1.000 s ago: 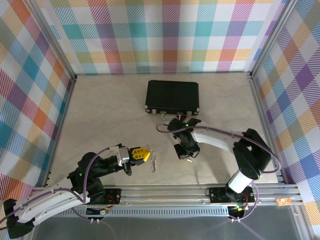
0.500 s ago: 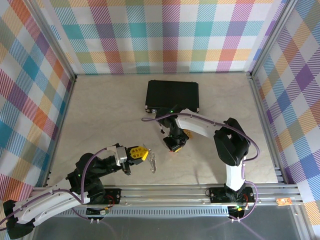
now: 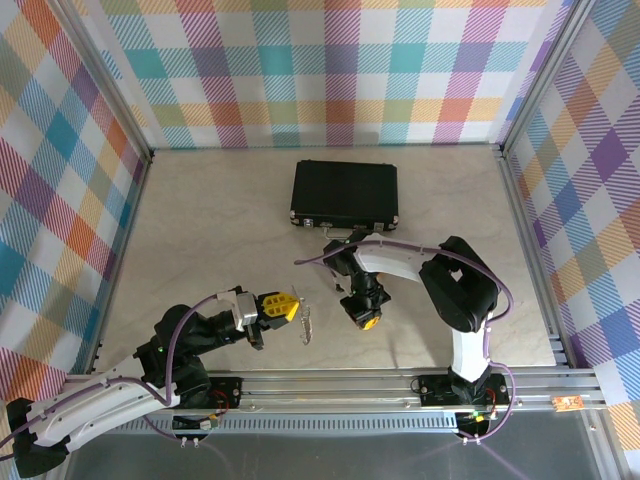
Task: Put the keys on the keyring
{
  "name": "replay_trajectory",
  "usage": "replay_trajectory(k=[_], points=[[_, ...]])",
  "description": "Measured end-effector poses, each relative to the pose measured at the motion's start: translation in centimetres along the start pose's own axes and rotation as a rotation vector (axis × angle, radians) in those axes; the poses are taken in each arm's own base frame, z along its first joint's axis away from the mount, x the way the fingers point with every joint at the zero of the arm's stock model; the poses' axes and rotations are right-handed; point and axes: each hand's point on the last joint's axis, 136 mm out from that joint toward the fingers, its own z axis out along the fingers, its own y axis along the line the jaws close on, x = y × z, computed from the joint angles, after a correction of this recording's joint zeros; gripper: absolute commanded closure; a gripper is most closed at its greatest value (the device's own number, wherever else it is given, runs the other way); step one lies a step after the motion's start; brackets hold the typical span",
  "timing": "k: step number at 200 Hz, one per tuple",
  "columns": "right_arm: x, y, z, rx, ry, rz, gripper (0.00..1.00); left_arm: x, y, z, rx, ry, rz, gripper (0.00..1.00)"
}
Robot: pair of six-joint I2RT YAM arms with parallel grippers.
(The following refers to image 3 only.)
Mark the silver metal keyring holder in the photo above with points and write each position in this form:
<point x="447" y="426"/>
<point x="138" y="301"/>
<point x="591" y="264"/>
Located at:
<point x="306" y="330"/>

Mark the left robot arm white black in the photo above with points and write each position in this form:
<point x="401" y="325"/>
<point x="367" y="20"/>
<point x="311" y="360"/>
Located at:
<point x="100" y="400"/>

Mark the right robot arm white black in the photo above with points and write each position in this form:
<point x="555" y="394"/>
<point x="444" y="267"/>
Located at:
<point x="390" y="260"/>

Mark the black hard case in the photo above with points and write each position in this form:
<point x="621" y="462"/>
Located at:
<point x="345" y="190"/>

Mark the grey metal plate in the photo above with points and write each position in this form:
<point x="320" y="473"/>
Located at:
<point x="325" y="457"/>

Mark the small orange sticker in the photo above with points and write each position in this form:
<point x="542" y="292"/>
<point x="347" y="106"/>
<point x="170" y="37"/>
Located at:
<point x="566" y="403"/>

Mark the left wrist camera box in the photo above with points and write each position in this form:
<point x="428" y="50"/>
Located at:
<point x="245" y="310"/>

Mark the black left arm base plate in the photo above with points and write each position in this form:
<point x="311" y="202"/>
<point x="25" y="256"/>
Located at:
<point x="225" y="387"/>

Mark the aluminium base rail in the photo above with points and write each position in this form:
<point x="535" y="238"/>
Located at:
<point x="325" y="395"/>

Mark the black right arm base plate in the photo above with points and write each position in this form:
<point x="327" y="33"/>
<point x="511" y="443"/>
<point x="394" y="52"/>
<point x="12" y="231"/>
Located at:
<point x="435" y="390"/>

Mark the aluminium table side rail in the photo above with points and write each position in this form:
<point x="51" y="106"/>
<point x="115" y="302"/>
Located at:
<point x="527" y="250"/>
<point x="122" y="260"/>

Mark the aluminium corner post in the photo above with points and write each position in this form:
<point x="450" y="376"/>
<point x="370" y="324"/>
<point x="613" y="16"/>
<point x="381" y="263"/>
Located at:
<point x="547" y="77"/>
<point x="100" y="80"/>

